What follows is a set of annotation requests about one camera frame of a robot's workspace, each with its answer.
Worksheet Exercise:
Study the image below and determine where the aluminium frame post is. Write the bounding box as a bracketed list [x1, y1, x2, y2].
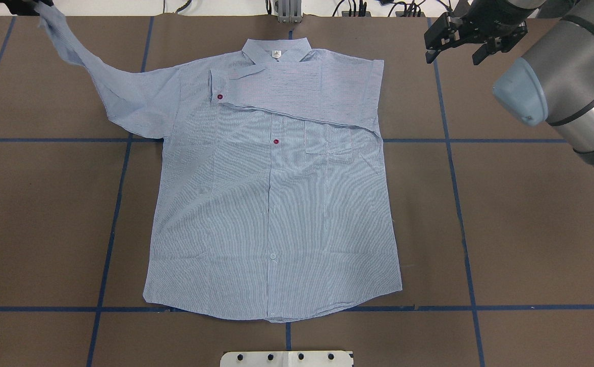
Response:
[273, 0, 303, 23]

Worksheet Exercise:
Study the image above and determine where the white post base plate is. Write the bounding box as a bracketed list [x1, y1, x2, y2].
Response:
[220, 350, 355, 366]

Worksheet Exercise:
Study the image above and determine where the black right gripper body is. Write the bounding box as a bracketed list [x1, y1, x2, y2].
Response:
[446, 1, 529, 48]

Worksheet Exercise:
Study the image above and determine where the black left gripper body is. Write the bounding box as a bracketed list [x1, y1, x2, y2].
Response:
[2, 0, 54, 16]

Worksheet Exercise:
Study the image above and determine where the light blue striped shirt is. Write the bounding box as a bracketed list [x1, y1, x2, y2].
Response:
[36, 4, 402, 323]

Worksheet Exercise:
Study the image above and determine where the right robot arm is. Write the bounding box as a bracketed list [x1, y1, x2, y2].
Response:
[424, 1, 594, 168]

